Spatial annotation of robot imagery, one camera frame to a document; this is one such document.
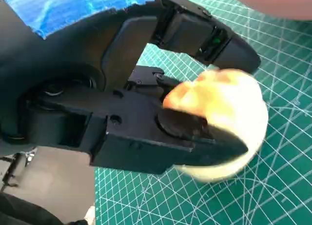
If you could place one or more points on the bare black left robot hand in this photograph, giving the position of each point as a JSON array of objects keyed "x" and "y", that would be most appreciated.
[{"x": 73, "y": 76}]

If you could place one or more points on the round toy bread bun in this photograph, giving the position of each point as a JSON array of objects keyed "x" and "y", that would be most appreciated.
[{"x": 231, "y": 100}]

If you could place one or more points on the green cutting mat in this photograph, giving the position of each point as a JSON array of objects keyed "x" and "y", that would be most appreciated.
[{"x": 243, "y": 198}]

